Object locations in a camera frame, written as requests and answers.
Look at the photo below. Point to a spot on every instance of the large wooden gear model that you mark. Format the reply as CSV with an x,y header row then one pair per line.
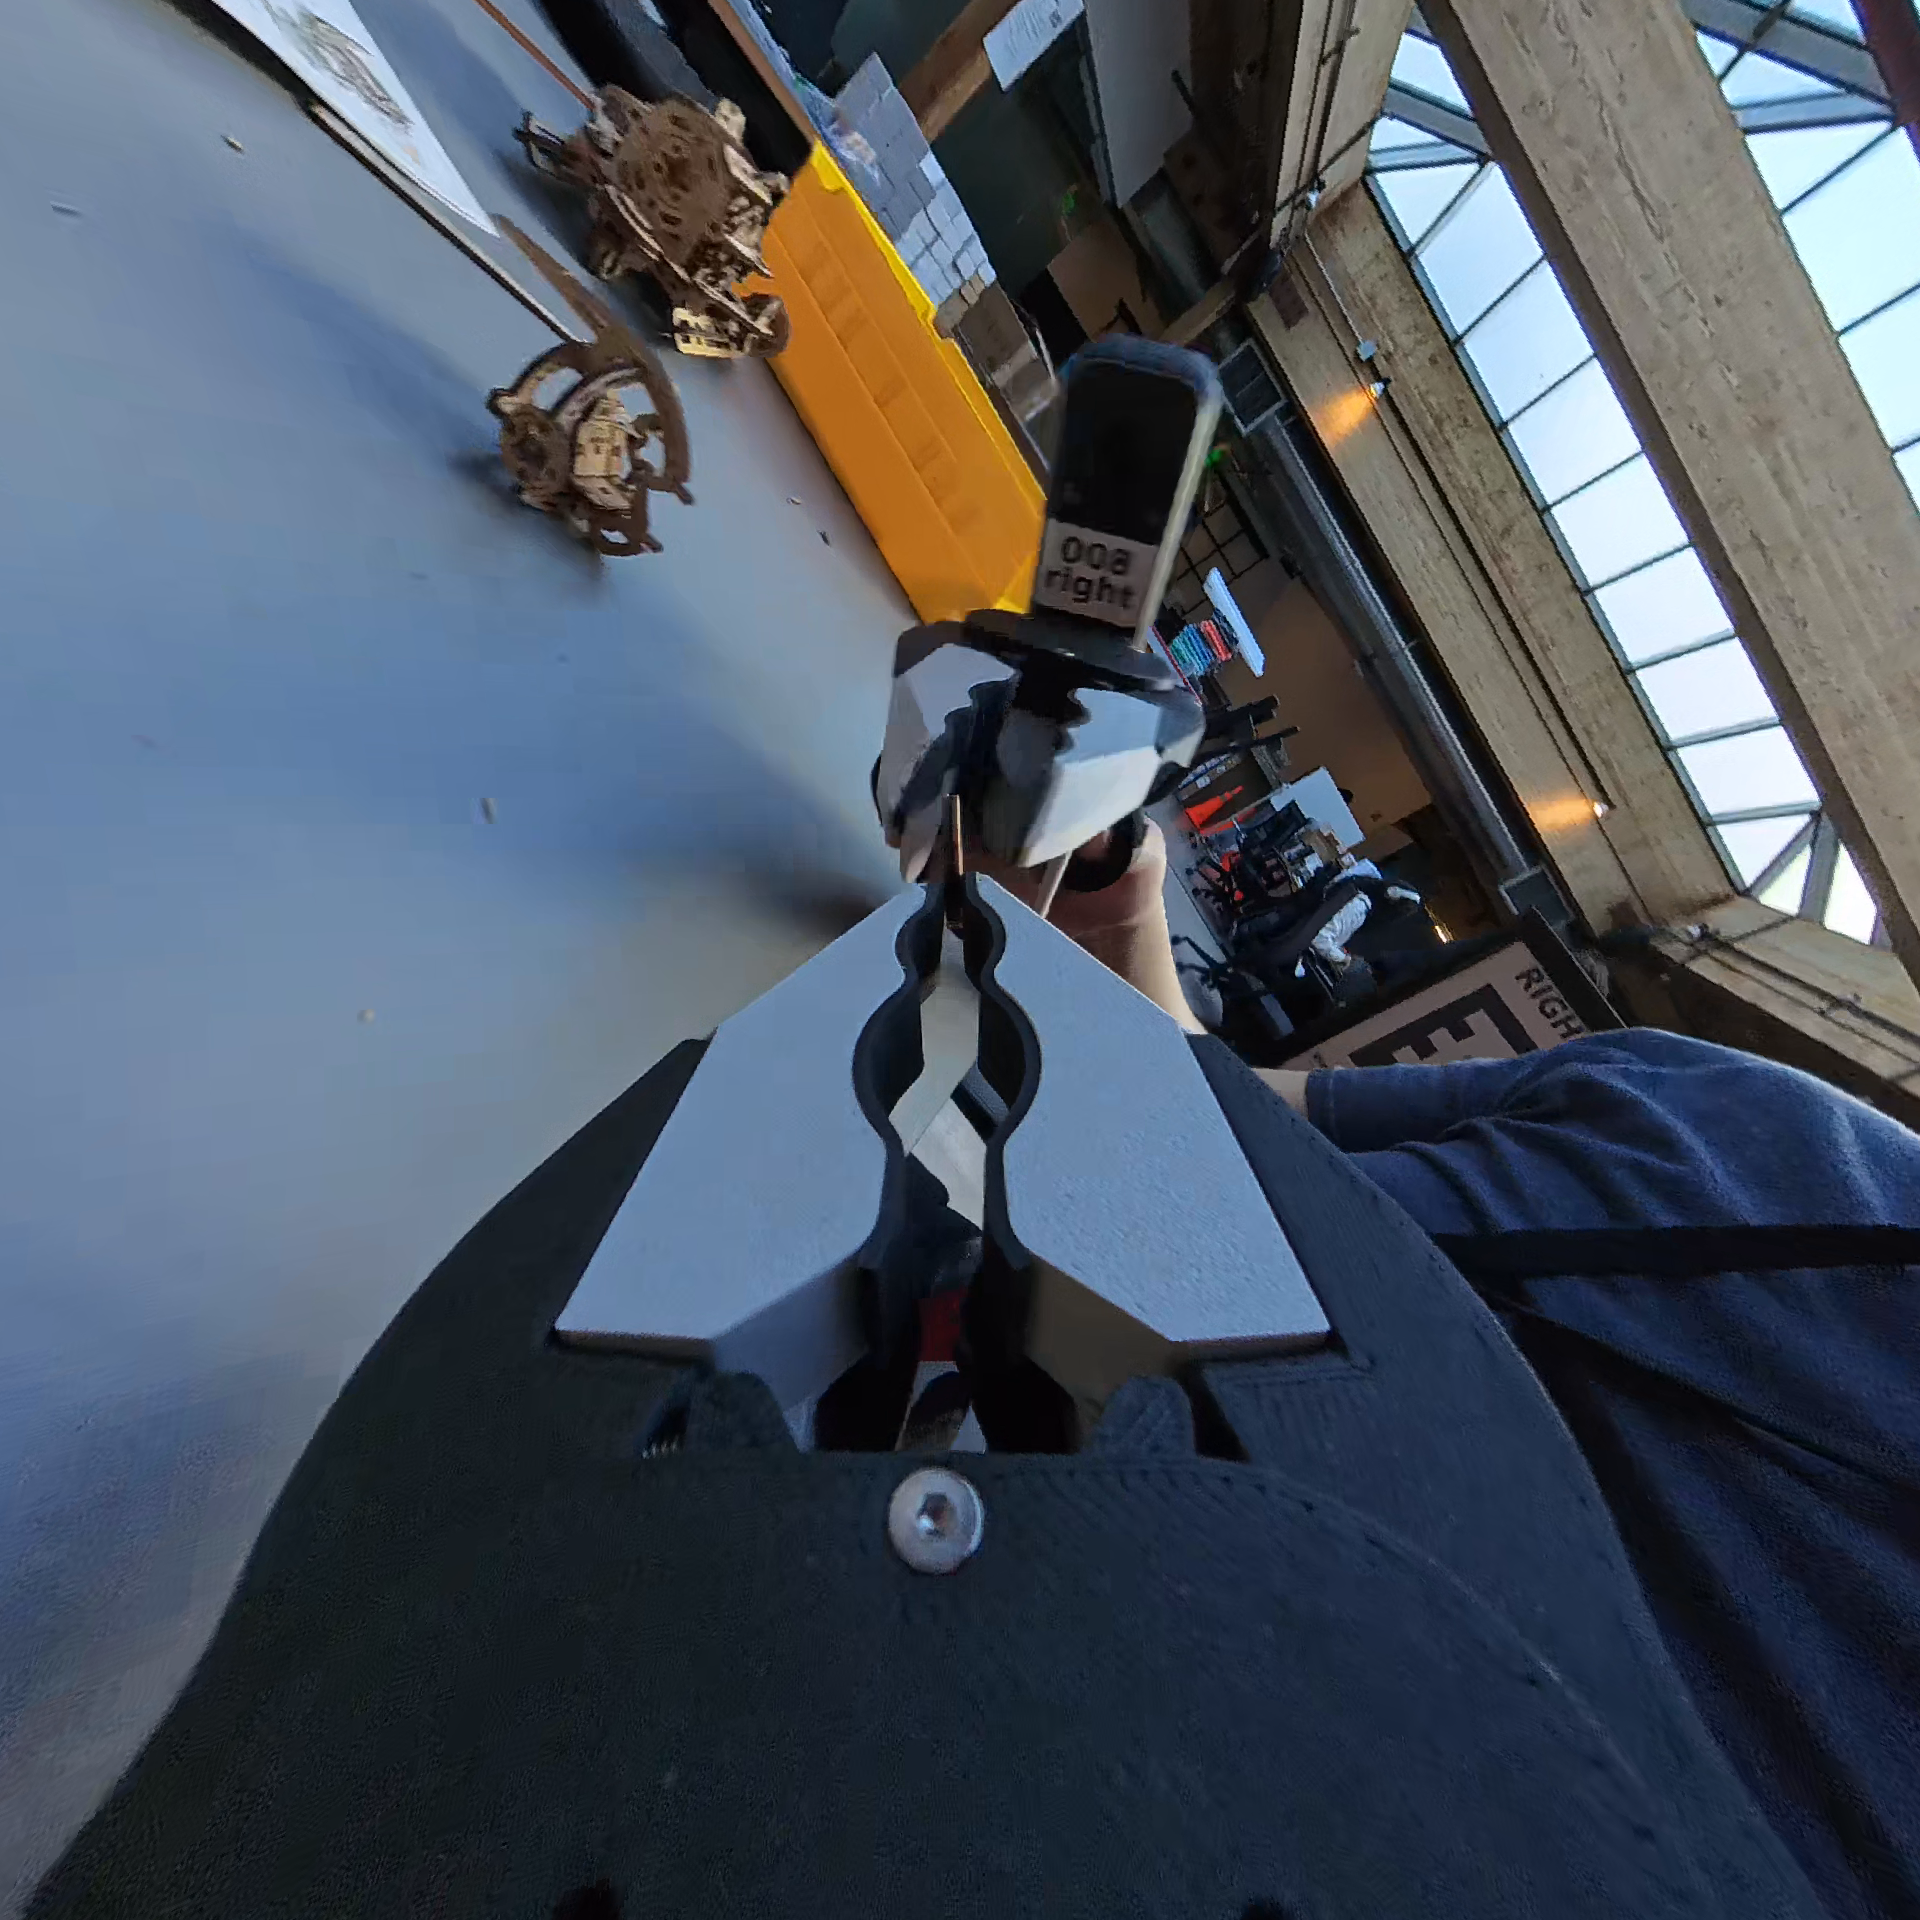
x,y
674,211

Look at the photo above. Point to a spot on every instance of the cardboard boxes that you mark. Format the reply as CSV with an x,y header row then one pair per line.
x,y
999,353

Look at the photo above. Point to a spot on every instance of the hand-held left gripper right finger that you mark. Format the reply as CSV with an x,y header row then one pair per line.
x,y
1140,1185

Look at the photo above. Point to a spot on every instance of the curved dark wooden piece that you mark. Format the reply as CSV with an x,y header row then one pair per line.
x,y
562,279

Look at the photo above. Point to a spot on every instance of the skylight window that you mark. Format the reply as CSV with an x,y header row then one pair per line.
x,y
1651,451

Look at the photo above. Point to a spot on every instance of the wooden wheel model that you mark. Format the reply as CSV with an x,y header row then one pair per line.
x,y
593,451

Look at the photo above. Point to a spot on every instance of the yellow plastic bin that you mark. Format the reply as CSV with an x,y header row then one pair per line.
x,y
900,405

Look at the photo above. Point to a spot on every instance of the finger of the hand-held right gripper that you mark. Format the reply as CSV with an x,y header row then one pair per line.
x,y
1111,758
919,735

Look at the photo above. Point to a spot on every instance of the thin wooden stick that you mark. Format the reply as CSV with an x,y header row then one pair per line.
x,y
533,53

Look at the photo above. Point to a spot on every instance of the person's dark blue shirt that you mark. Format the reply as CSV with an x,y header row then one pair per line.
x,y
1680,1424

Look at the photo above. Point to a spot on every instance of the stack of grey boxes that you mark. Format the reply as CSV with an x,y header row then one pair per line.
x,y
923,195

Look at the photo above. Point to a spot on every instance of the small thin wooden part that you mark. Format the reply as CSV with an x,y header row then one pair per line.
x,y
954,849

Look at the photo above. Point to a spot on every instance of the person's right hand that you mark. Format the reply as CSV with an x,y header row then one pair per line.
x,y
1118,938

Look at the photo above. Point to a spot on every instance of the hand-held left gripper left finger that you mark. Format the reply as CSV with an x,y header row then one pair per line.
x,y
750,1171

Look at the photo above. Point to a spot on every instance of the framed marker sign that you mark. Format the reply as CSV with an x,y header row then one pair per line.
x,y
1479,1021

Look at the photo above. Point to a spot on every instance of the white instruction sheet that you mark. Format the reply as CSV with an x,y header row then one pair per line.
x,y
360,90

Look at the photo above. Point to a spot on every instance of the person's right forearm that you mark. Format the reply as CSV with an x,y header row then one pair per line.
x,y
1282,1093

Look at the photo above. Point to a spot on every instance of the black office chair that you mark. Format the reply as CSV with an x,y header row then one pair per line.
x,y
1290,931

